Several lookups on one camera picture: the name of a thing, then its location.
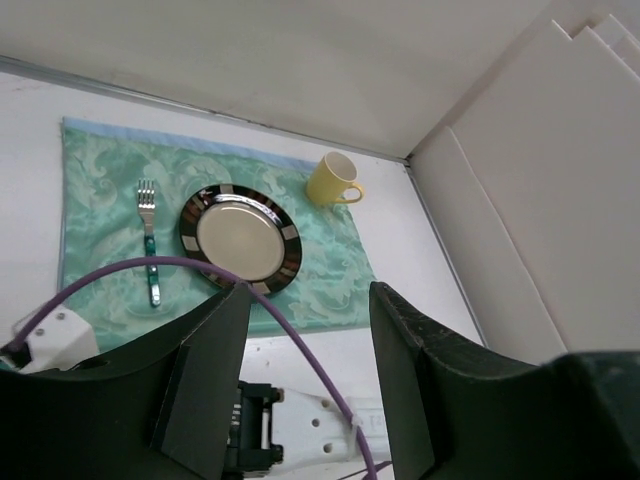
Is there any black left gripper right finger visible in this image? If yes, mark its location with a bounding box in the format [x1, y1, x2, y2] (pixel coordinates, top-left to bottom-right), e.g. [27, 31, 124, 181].
[369, 282, 537, 479]

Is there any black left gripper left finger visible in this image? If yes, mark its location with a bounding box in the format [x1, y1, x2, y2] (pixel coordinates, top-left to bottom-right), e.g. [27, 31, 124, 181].
[69, 282, 251, 480]

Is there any dark rimmed cream plate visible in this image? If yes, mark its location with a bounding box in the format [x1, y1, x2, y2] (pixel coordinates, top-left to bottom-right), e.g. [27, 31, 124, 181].
[178, 183, 303, 295]

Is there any green handled silver fork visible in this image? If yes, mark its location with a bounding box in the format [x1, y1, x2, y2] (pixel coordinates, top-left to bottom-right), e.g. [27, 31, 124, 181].
[137, 179, 161, 308]

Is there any green patterned cloth placemat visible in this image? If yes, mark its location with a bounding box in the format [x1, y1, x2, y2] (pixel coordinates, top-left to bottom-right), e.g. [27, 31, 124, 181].
[59, 117, 375, 351]

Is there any yellow ceramic mug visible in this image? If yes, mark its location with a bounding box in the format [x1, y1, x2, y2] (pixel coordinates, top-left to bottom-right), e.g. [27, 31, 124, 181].
[306, 152, 364, 206]

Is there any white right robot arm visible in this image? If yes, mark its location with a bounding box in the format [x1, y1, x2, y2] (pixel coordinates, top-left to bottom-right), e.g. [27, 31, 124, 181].
[224, 381, 391, 478]

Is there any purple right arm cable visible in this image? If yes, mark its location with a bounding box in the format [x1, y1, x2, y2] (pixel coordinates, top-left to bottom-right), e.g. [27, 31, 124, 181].
[9, 255, 391, 480]

